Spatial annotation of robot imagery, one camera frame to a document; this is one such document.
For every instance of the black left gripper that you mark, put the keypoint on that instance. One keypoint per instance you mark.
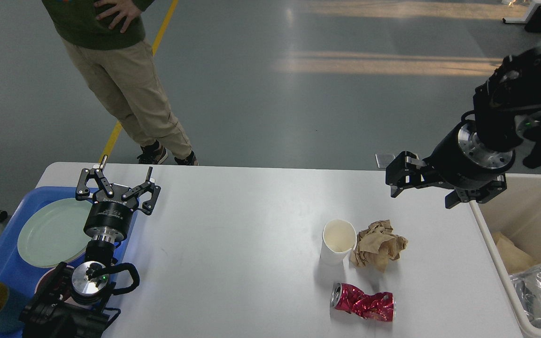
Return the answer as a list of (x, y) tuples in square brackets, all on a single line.
[(111, 216)]

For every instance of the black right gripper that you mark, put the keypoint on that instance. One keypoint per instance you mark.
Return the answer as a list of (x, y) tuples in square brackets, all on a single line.
[(460, 159)]

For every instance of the mint green plate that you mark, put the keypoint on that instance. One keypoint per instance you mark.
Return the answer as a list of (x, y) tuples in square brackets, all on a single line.
[(56, 229)]

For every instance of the brown paper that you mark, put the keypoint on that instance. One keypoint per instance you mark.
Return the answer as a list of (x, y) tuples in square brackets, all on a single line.
[(377, 245)]

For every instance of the brown paper bag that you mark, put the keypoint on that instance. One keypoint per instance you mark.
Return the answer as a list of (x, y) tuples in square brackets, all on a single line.
[(514, 259)]

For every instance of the pink mug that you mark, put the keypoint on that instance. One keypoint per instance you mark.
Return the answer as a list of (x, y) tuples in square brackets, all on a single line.
[(42, 283)]

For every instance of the white paper cup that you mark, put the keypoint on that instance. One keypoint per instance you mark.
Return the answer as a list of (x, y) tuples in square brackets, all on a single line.
[(339, 238)]

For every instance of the crushed red can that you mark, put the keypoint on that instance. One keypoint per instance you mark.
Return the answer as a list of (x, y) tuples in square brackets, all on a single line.
[(350, 299)]

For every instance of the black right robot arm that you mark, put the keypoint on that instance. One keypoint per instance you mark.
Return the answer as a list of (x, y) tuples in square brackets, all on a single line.
[(507, 107)]

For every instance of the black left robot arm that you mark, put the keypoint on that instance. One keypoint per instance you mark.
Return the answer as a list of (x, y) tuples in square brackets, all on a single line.
[(72, 303)]

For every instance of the beige plastic bin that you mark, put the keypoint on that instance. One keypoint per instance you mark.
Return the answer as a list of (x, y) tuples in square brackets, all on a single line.
[(516, 213)]

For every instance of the blue plastic tray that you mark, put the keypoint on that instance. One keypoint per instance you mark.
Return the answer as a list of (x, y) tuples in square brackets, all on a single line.
[(14, 271)]

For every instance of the person in green sweater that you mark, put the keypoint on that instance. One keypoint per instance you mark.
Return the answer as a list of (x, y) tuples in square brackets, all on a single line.
[(106, 41)]

